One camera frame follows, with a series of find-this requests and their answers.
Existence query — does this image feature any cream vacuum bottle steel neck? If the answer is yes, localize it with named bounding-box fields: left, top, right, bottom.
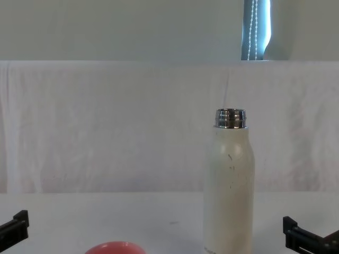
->
left=202, top=108, right=256, bottom=254

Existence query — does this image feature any white table cloth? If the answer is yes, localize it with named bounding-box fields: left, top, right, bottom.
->
left=0, top=192, right=339, bottom=254

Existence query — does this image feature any white hung backdrop cloth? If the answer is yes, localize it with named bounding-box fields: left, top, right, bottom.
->
left=0, top=59, right=339, bottom=194

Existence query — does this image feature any pale white curtain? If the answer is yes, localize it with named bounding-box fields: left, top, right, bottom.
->
left=0, top=0, right=245, bottom=62
left=263, top=0, right=339, bottom=62

